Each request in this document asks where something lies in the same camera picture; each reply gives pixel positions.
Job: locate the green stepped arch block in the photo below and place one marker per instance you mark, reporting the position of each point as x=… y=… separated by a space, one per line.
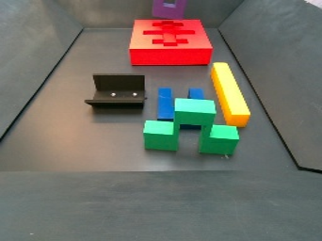
x=218 y=138

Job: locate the purple U-shaped block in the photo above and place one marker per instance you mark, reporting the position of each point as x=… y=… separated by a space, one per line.
x=168 y=10

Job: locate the blue U-shaped block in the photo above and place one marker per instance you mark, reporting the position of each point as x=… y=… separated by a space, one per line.
x=166 y=103

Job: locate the black angle fixture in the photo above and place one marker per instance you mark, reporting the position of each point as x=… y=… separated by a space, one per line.
x=118 y=90

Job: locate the red insertion board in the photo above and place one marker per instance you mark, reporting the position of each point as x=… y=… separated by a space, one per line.
x=170 y=42

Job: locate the yellow long block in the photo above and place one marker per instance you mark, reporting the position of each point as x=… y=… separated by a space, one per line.
x=231 y=99

